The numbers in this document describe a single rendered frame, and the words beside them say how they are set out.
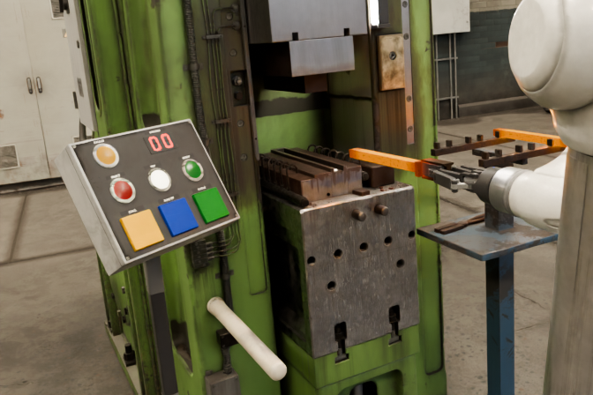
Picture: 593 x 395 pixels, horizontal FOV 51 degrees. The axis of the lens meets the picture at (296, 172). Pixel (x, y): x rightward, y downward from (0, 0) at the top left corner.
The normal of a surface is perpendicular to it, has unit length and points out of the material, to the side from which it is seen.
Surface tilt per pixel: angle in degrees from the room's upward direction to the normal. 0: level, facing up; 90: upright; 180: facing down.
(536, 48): 83
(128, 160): 60
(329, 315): 90
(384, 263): 90
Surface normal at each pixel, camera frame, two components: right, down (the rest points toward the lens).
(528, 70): -0.99, -0.07
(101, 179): 0.63, -0.42
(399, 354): 0.44, 0.16
